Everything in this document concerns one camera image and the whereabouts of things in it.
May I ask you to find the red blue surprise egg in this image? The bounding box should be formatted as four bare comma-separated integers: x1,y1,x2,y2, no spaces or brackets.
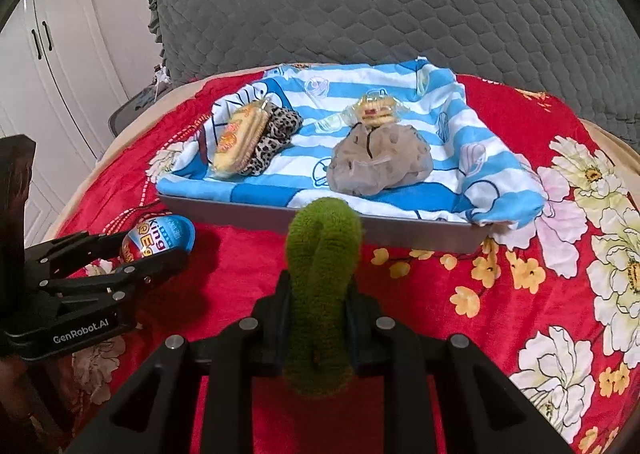
119,215,195,263

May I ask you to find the orange rice cracker packet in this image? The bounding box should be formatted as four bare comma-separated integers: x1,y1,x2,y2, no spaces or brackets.
212,99,272,179

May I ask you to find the green fuzzy hair scrunchie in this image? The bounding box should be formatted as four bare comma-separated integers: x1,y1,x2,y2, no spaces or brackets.
283,197,362,398

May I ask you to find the yellow snack packet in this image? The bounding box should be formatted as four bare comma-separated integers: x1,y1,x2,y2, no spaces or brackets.
342,90,407,128

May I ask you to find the red floral blanket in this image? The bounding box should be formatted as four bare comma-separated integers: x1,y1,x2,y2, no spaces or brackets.
59,75,639,453

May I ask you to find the dark bedside table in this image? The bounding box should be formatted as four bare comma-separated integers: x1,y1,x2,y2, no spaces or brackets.
107,85,174,137

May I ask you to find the white wardrobe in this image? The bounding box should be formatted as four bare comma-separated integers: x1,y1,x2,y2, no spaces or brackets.
1,0,126,245

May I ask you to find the grey tray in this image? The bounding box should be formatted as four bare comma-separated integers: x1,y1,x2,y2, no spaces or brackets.
160,194,491,254

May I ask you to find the leopard print scrunchie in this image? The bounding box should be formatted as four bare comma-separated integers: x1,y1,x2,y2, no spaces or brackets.
239,102,304,177

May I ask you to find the grey brown mesh bag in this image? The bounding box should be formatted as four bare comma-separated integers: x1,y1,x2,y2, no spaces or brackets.
326,123,434,196

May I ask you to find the blue white striped cloth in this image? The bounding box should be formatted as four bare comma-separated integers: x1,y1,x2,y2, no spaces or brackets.
157,57,546,228

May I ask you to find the grey quilted headboard cover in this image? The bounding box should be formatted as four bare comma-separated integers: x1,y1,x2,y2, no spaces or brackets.
148,0,639,145

